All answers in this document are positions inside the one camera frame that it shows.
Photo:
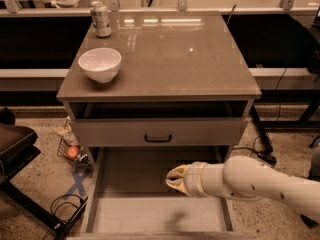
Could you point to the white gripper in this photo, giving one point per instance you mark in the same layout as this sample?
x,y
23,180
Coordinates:
x,y
194,179

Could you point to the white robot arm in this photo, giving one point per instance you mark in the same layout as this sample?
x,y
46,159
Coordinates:
x,y
244,178

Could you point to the open grey middle drawer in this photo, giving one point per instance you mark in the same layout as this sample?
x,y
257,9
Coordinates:
x,y
129,199

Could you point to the grey drawer cabinet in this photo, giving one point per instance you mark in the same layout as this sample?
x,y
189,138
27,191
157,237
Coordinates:
x,y
175,65

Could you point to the red apple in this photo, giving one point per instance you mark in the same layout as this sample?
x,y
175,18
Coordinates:
x,y
72,152

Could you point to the white ceramic bowl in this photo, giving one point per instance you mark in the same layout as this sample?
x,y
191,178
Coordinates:
x,y
100,64

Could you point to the black chair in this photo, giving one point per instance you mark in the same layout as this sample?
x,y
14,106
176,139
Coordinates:
x,y
16,144

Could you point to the green white soda can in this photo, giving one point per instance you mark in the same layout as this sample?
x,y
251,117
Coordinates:
x,y
100,19

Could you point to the black drawer handle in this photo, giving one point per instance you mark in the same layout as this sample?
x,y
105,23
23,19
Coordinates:
x,y
149,139

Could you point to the black wire basket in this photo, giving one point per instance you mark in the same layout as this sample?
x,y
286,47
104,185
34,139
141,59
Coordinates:
x,y
82,159

